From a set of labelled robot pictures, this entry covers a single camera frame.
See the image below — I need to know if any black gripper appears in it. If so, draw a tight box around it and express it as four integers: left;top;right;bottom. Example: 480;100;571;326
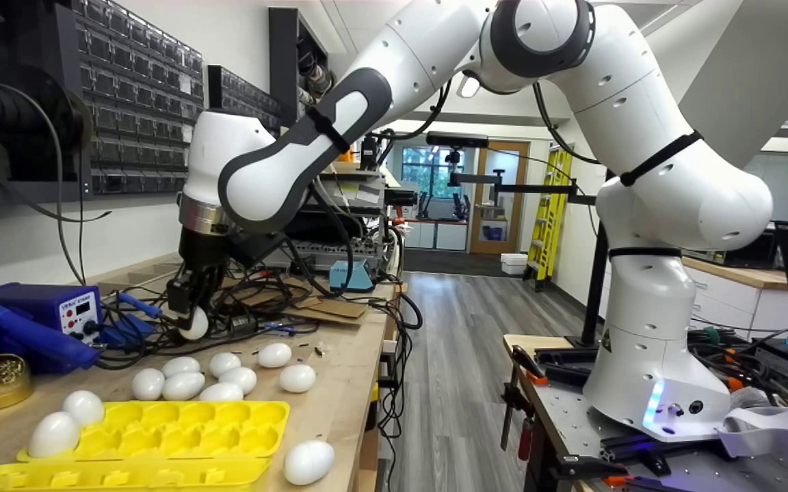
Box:
161;225;239;322

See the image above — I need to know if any white egg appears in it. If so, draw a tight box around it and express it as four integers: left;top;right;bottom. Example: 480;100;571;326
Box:
28;411;82;463
130;367;166;401
161;355;203;381
276;361;321;396
281;438;336;489
182;307;210;345
207;349;243;378
255;340;296;371
60;389;108;428
198;381;247;404
161;368;207;401
220;364;259;396

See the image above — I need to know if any yellow plastic egg carton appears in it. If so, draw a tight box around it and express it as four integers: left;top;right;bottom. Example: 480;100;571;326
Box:
0;400;294;492

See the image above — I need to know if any teal box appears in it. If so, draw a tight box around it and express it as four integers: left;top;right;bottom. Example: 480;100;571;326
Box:
325;256;377;294

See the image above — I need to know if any blue electronic box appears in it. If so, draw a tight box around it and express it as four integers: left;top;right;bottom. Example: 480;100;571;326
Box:
0;297;101;378

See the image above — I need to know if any blue soldering station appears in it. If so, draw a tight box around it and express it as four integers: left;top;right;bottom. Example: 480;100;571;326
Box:
0;281;105;346

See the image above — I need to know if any flat wooden board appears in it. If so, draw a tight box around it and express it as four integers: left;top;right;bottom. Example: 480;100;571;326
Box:
280;293;372;331

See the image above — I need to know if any grey benchtop device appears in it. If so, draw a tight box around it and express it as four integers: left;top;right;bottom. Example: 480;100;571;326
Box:
316;162;415;277

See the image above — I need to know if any black parts drawer cabinet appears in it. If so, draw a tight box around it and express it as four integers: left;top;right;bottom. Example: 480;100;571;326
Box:
0;0;207;199
203;62;285;122

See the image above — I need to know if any brass tip cleaner tin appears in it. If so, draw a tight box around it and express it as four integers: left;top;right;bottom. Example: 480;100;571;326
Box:
0;349;35;416

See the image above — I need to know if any black vertical beam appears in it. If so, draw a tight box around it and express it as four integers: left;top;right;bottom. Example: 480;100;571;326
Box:
265;6;333;111

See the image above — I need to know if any black filament spool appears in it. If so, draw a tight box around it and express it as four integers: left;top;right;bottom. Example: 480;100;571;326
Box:
0;66;97;185

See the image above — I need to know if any wooden door with window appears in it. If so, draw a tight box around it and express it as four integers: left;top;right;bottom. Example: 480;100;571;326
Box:
467;137;530;260

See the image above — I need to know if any white bin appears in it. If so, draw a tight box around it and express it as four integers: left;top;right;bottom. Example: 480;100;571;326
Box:
499;252;530;279

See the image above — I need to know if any black table clamp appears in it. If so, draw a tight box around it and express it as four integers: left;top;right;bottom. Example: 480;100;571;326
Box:
502;341;554;463

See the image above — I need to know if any yellow ladder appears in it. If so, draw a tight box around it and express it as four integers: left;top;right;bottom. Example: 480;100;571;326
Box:
525;143;577;285

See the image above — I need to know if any white cabinet wooden top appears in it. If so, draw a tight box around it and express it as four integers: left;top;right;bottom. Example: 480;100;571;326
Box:
678;256;788;335

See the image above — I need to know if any white plastic sheet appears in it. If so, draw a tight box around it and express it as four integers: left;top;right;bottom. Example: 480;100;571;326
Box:
716;391;788;479

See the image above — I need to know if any black bench cable bundle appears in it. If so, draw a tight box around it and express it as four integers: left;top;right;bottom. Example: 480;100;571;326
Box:
91;285;265;368

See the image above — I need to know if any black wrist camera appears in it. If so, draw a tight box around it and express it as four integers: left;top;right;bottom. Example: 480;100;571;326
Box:
227;225;291;274

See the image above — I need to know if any black camera stand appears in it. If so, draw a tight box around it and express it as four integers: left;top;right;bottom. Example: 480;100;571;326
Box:
425;132;621;357

